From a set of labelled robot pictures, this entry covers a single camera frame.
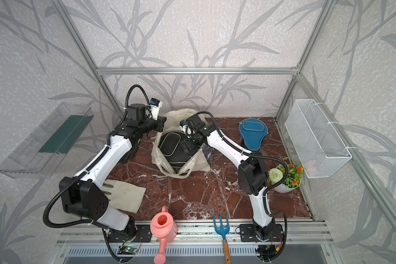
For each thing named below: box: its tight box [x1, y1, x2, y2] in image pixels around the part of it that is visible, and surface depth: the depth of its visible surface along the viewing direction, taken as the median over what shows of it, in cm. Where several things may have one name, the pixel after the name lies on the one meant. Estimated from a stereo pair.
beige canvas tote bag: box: [151, 108, 212, 180], surface depth 84 cm
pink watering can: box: [150, 205, 178, 264], surface depth 67 cm
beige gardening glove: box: [100, 179, 147, 214], surface depth 86 cm
